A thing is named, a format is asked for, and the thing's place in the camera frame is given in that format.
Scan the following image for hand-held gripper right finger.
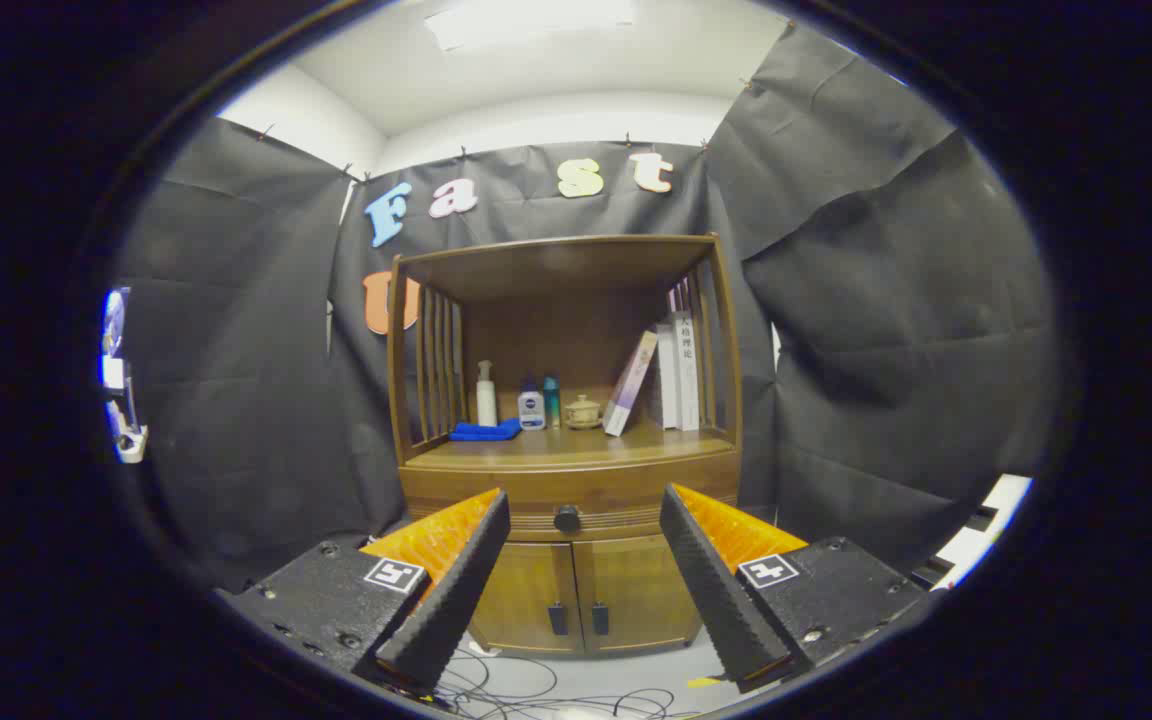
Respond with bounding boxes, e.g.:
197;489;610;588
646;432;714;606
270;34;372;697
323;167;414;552
658;483;929;694

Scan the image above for white equipment behind cloth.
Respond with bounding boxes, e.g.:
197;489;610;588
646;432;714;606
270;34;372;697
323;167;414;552
99;287;149;464

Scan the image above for thick white book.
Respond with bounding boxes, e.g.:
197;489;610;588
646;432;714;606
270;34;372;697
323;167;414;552
673;310;702;432

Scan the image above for wooden cabinet door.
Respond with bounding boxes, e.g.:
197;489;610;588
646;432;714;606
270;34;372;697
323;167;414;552
469;540;585;656
573;535;705;656

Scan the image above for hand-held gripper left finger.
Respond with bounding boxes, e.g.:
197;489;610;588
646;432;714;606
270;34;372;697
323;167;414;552
219;487;513;696

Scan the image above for wooden countertop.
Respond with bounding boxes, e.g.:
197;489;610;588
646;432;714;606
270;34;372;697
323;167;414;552
404;420;739;471

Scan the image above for wooden cabinet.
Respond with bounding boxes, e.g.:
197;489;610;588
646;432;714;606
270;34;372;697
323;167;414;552
386;234;745;659

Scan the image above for floor cables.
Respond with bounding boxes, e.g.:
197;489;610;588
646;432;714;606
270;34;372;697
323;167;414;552
431;640;677;720

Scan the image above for purple and white book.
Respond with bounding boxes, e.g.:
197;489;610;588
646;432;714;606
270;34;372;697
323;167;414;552
602;330;659;438

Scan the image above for blue folded cloth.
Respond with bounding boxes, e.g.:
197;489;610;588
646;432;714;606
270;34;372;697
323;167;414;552
449;418;523;442

